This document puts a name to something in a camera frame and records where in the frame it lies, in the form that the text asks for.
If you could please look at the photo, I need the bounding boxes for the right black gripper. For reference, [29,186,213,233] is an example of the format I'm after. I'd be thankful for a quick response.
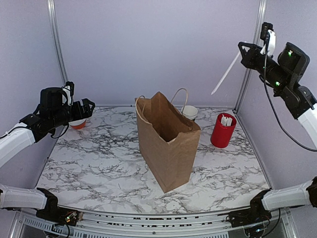
[237,42,289,93]

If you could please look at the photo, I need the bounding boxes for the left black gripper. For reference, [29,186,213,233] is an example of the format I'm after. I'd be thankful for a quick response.
[50,98,95,128]

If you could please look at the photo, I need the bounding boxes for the white straw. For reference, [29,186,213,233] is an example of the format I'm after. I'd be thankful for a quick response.
[211,51,241,95]

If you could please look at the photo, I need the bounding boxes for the brown paper bag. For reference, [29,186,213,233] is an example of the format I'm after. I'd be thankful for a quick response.
[135,92,201,193]

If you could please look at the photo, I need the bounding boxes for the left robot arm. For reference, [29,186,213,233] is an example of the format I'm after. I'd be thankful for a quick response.
[0,99,95,226]

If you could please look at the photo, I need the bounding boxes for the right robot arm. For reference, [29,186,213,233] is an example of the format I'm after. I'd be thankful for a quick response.
[227,42,317,227]

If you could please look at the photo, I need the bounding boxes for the white and orange bowl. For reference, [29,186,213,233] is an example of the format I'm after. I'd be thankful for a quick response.
[69,119,86,130]

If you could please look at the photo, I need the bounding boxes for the white sugar packets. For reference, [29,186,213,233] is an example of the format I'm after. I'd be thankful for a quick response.
[221,114,233,126]

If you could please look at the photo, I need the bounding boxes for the red cylindrical holder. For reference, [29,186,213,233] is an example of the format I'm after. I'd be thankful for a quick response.
[211,113,237,148]

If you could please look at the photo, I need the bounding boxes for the stack of paper cups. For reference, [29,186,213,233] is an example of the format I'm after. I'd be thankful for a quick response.
[181,105,198,121]

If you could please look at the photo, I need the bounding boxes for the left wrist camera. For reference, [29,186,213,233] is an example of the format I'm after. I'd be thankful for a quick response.
[39,81,74,111]

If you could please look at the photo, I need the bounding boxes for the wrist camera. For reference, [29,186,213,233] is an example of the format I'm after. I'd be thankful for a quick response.
[39,81,74,111]
[260,22,310,82]

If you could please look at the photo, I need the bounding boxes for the right aluminium frame post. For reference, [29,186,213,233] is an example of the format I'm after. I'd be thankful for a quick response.
[234,0,267,114]

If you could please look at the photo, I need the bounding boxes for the aluminium frame post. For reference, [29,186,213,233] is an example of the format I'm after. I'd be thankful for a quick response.
[234,0,267,114]
[47,0,69,85]

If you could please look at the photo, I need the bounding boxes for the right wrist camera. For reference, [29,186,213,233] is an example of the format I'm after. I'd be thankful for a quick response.
[260,22,310,82]

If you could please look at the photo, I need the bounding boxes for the left aluminium frame post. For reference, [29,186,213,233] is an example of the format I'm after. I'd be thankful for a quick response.
[47,0,69,85]

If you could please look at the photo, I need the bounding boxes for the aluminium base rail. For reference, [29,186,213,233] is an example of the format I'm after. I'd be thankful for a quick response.
[9,207,298,238]

